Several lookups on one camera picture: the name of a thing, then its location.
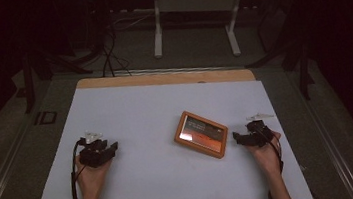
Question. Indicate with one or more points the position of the wooden picture frame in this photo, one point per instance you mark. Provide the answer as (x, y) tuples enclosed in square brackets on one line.
[(201, 135)]

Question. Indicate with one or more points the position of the person's right hand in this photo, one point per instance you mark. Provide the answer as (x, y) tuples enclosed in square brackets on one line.
[(265, 156)]

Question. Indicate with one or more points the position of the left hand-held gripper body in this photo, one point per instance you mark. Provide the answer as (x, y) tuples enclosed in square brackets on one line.
[(94, 154)]

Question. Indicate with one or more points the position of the white metal desk frame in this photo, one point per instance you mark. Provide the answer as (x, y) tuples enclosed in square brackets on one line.
[(156, 31)]

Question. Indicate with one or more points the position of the wooden table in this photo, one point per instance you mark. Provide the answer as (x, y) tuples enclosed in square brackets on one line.
[(162, 78)]

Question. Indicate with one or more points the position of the white table sheet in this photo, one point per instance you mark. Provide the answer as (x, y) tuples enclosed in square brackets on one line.
[(152, 115)]

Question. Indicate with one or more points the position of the person's left hand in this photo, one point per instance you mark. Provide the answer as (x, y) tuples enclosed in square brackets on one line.
[(92, 178)]

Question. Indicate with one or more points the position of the black floor socket plate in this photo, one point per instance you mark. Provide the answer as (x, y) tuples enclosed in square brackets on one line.
[(45, 117)]

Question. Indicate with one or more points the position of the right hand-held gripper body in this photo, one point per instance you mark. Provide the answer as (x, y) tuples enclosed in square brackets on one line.
[(259, 133)]

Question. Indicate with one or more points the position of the black metal stand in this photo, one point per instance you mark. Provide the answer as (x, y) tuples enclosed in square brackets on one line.
[(28, 79), (301, 65)]

